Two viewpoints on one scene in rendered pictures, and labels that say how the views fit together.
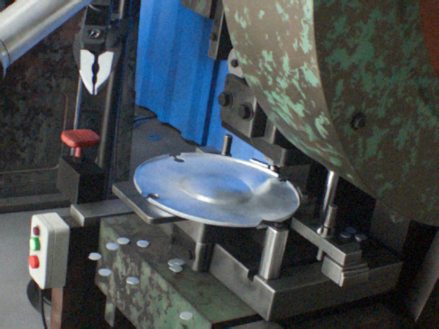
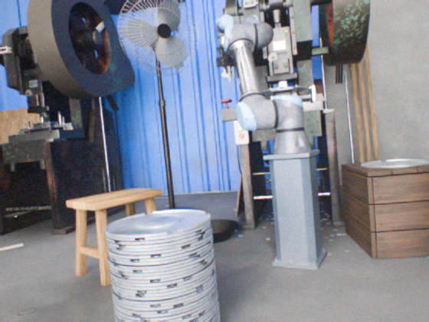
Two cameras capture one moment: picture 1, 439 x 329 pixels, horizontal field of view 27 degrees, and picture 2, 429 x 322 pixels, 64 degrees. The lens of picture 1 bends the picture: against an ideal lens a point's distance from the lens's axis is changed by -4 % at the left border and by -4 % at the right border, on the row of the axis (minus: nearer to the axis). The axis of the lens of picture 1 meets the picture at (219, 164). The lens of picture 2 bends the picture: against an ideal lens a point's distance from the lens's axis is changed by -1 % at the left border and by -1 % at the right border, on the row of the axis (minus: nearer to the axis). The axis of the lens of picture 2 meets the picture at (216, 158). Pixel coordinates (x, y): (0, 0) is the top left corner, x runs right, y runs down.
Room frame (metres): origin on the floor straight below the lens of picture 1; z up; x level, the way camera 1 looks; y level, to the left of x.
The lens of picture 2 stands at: (0.16, 1.68, 0.53)
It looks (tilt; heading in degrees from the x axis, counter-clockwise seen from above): 3 degrees down; 320
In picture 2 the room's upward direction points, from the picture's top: 5 degrees counter-clockwise
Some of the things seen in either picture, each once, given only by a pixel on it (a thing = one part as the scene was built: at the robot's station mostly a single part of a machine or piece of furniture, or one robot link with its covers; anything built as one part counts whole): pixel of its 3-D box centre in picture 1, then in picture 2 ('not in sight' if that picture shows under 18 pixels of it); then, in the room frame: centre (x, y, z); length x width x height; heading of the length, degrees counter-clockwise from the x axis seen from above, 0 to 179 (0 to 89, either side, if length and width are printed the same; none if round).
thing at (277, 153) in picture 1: (284, 139); (282, 80); (1.56, -0.11, 0.86); 0.20 x 0.16 x 0.05; 37
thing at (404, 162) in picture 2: not in sight; (395, 163); (0.82, 0.09, 0.35); 0.29 x 0.29 x 0.01
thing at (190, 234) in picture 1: (188, 225); (283, 101); (1.46, 0.04, 0.72); 0.25 x 0.14 x 0.14; 127
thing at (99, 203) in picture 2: not in sight; (119, 231); (1.63, 1.05, 0.16); 0.34 x 0.24 x 0.34; 99
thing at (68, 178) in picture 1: (78, 204); (231, 123); (1.67, 0.27, 0.62); 0.10 x 0.06 x 0.20; 37
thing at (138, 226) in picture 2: not in sight; (158, 221); (1.01, 1.20, 0.32); 0.29 x 0.29 x 0.01
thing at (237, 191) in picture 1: (217, 187); (283, 90); (1.49, 0.00, 0.78); 0.29 x 0.29 x 0.01
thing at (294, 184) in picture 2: not in sight; (296, 206); (1.05, 0.53, 0.23); 0.19 x 0.19 x 0.45; 21
